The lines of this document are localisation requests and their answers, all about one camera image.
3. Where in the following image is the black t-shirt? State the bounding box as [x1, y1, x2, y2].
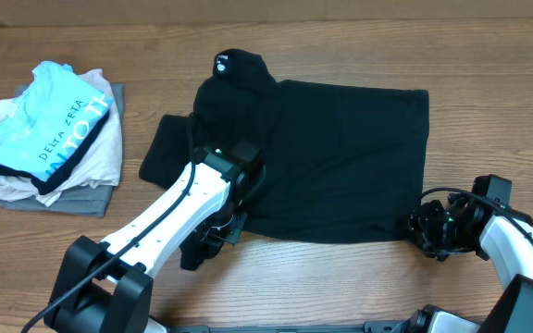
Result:
[139, 49, 429, 244]

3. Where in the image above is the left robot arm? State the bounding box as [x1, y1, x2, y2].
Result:
[43, 141, 266, 333]

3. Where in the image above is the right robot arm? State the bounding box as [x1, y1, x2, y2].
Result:
[394, 174, 533, 333]

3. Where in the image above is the light blue folded shirt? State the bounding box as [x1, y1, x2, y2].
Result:
[0, 61, 114, 182]

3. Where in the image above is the beige folded shirt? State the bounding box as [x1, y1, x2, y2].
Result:
[0, 68, 124, 207]

